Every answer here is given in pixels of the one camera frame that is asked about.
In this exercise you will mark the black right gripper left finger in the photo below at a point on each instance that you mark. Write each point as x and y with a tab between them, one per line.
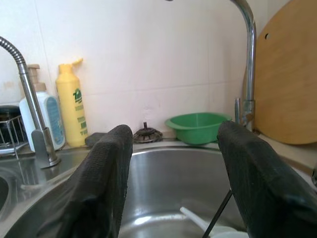
99	188

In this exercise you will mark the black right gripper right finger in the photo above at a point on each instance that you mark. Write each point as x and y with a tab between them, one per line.
267	193

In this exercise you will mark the black chopstick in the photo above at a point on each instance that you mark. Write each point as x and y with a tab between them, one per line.
218	215

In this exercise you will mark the white floral bowl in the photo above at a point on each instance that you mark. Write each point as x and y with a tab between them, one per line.
227	234

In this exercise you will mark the metal sink strainer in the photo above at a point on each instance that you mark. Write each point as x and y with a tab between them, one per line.
147	135

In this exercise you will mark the stainless steel sink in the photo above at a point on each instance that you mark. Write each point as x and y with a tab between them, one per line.
173	173

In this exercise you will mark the yellow detergent bottle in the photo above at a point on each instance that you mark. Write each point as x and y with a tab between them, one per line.
71	111

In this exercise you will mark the white pump bottle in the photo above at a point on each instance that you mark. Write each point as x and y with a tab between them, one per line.
52	111

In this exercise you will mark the green plastic bowl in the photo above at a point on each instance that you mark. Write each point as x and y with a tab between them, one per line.
198	129

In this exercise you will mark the round wooden cutting board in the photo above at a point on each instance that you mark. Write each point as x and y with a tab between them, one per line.
284	86

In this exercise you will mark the tall chrome faucet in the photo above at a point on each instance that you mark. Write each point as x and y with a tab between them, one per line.
250	74

